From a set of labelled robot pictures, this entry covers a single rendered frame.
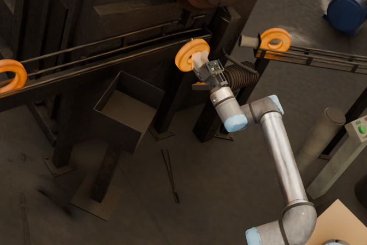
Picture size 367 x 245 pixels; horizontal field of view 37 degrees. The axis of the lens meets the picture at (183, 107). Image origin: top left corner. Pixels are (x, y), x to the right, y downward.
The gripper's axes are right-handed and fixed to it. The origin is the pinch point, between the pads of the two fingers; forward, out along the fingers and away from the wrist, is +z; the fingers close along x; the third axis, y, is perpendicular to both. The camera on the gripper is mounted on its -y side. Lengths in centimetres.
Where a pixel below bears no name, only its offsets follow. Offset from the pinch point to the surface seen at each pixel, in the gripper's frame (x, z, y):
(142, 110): 21.5, -11.0, -21.8
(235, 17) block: -41.3, 16.6, -9.3
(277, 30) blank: -60, 4, -7
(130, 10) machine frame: 15.5, 27.3, -5.7
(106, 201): 26, -32, -78
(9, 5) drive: 26, 90, -89
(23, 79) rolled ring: 64, 14, -21
